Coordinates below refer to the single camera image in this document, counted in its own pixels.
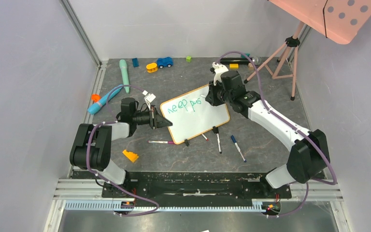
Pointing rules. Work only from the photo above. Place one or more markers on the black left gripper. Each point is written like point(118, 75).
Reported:
point(156, 120)

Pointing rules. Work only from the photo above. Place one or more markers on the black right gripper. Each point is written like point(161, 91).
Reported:
point(213, 95)

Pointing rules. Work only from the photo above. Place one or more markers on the white board orange frame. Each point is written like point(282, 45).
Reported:
point(191, 115)

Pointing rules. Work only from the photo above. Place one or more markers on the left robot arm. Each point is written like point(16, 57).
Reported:
point(91, 149)

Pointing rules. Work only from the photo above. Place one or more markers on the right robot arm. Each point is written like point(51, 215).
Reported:
point(308, 150)

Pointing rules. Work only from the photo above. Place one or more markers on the purple capped marker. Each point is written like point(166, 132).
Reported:
point(161, 142)

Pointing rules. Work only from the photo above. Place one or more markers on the yellow small brick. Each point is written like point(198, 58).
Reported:
point(233, 66)

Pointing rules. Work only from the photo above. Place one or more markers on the black capped marker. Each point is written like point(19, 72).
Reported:
point(218, 142)

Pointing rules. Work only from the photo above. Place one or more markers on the black cylinder tube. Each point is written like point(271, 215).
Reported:
point(240, 61)

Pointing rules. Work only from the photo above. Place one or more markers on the tan wooden cube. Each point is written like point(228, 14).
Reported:
point(251, 66)

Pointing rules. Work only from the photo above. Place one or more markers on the yellow toy wedge block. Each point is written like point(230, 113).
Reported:
point(130, 155)

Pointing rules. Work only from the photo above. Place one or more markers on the blue capped marker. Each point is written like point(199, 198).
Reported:
point(237, 147)

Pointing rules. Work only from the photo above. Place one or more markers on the clear small ball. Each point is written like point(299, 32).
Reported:
point(257, 60)

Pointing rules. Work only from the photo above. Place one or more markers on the yellow oval toy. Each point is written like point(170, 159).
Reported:
point(151, 67)

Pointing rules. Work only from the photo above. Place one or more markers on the blue toy car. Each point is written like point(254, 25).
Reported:
point(164, 62)

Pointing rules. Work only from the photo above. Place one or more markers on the light blue toy pen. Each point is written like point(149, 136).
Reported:
point(96, 106)

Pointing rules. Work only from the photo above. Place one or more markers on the dark blue small brick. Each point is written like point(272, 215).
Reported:
point(135, 62)

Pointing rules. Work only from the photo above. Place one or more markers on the mint green toy pen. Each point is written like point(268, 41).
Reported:
point(124, 73)

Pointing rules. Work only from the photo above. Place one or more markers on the orange small toy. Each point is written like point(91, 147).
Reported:
point(95, 97)

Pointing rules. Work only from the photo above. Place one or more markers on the pink tripod stand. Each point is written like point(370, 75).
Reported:
point(291, 43)

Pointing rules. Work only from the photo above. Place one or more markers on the pink perforated panel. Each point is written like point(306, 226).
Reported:
point(338, 20)

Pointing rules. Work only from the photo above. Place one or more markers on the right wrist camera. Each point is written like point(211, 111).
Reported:
point(218, 69)

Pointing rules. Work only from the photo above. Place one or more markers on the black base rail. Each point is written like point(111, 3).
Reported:
point(200, 189)

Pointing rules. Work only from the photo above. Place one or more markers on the white cable duct strip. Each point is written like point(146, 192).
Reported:
point(118, 206)

